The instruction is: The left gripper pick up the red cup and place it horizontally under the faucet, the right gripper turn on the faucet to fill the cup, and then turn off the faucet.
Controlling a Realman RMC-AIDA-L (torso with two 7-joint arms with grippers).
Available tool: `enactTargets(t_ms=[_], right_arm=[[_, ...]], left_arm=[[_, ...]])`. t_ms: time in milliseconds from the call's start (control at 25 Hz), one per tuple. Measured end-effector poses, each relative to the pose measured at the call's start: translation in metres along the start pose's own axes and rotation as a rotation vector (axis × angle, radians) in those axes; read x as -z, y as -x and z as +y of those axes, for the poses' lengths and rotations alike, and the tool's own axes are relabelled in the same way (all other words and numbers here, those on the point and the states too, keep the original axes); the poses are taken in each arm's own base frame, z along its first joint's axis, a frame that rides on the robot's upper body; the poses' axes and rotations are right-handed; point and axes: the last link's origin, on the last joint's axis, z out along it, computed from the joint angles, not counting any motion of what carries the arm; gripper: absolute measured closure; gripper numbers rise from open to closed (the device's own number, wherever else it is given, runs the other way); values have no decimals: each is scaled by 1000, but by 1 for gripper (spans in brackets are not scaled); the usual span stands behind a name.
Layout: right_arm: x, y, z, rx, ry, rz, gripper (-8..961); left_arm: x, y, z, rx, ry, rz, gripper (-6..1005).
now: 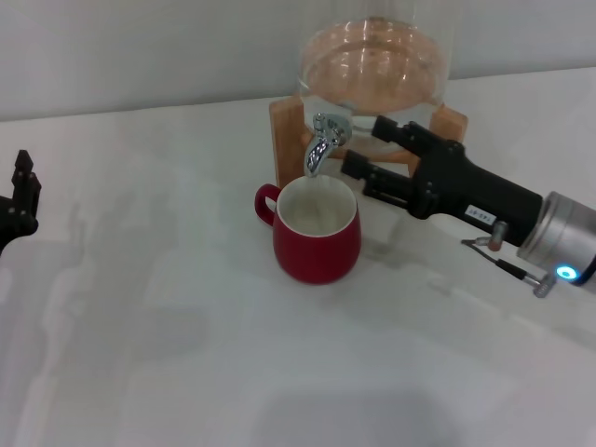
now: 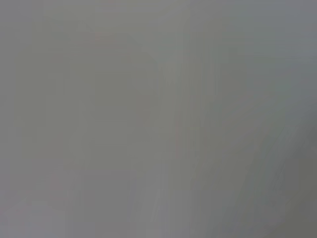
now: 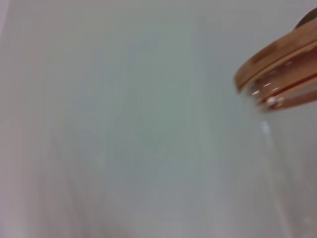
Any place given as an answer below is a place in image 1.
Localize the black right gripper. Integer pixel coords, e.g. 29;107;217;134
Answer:
340;115;545;249

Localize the chrome dispenser faucet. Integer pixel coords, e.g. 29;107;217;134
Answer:
304;111;351;179

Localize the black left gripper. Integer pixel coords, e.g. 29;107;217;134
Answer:
0;139;43;260

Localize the wooden dispenser stand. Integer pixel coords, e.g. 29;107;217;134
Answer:
268;95;468;187

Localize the red ceramic cup white inside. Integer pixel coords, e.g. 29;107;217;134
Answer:
253;175;362;285

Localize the clear glass water dispenser jar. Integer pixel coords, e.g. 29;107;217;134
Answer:
293;0;452;157

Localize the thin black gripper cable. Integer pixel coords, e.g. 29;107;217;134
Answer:
460;221;559;297

